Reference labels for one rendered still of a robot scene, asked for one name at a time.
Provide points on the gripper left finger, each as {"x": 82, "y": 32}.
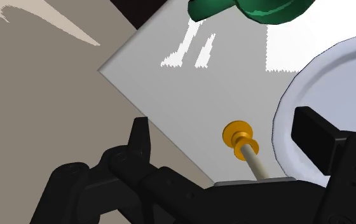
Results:
{"x": 136, "y": 161}

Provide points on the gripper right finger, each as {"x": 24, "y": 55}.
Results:
{"x": 326, "y": 145}

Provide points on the pale blue plate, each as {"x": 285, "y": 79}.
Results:
{"x": 336, "y": 93}

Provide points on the green rounded object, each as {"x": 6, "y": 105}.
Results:
{"x": 258, "y": 11}

